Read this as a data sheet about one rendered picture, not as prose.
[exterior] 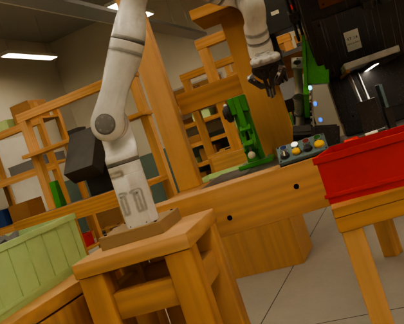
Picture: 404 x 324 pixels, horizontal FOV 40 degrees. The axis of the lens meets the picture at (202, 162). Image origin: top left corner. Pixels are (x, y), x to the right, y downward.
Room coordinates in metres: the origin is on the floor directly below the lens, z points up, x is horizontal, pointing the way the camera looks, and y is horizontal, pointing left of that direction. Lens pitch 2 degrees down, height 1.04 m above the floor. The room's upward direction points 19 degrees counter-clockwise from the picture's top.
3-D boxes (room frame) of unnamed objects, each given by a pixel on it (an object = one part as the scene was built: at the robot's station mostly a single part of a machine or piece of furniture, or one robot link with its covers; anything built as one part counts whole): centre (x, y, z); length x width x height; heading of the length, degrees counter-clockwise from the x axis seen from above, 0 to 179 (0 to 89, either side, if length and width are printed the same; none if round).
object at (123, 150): (1.52, 0.20, 1.13); 0.09 x 0.09 x 0.17; 84
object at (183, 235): (1.52, 0.21, 0.83); 0.32 x 0.32 x 0.04; 76
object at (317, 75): (1.87, -0.46, 1.17); 0.13 x 0.12 x 0.20; 78
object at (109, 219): (11.10, 1.93, 0.22); 1.20 x 0.81 x 0.44; 162
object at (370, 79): (2.03, -0.68, 1.07); 0.30 x 0.18 x 0.34; 78
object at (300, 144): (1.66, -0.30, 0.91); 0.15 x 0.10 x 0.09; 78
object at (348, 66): (1.80, -0.60, 1.11); 0.39 x 0.16 x 0.03; 168
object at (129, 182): (1.52, 0.21, 0.97); 0.09 x 0.09 x 0.17; 82
